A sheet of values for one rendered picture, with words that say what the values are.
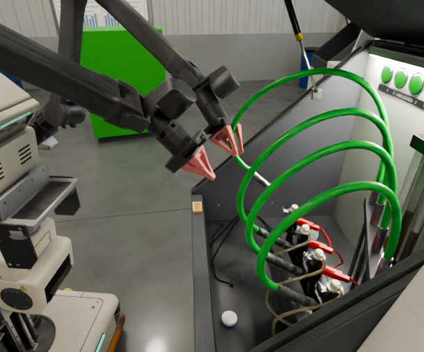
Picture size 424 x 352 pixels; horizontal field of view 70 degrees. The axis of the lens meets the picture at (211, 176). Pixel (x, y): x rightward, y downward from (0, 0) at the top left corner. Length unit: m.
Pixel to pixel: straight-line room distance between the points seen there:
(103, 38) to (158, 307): 2.90
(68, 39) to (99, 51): 2.79
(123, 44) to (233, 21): 3.88
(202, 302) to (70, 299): 1.09
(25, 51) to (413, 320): 0.63
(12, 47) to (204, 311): 0.60
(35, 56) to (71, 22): 0.53
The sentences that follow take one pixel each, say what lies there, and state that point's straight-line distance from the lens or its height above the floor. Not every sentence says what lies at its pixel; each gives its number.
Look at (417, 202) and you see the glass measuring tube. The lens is 0.84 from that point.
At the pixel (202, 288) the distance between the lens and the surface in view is 0.77.
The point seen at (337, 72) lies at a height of 1.41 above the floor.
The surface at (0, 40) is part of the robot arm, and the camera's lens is 0.54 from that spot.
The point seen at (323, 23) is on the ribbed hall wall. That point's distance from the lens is 8.07.
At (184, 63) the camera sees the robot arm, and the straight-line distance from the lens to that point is 0.86.
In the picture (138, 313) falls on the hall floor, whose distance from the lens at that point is 1.95.
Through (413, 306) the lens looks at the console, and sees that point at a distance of 0.48.
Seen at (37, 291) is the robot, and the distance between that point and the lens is 1.14.
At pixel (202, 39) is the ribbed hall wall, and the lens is 7.15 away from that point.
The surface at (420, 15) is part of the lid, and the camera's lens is 0.76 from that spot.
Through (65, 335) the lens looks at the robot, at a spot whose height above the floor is 0.28.
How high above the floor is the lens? 1.54
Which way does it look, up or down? 29 degrees down
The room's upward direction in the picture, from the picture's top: straight up
